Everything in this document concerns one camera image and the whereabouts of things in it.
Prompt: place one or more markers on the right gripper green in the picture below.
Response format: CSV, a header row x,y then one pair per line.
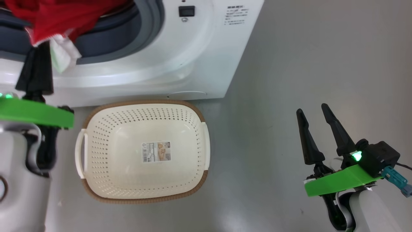
x,y
338,182

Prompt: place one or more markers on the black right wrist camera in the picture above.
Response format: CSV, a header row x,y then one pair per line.
x,y
379,156

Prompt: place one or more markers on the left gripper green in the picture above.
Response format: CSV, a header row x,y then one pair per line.
x,y
32,111

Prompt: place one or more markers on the white front-load washing machine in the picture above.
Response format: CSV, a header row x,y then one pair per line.
x,y
193,64

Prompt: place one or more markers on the basket product label sticker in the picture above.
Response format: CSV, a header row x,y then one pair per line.
x,y
156,151

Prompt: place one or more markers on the cream basket with brown rim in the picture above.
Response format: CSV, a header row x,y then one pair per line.
x,y
128,180

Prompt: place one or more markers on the red garment with white trim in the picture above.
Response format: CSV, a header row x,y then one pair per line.
x,y
64,16

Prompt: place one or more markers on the black text warning label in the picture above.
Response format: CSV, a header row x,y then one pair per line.
x,y
235,15

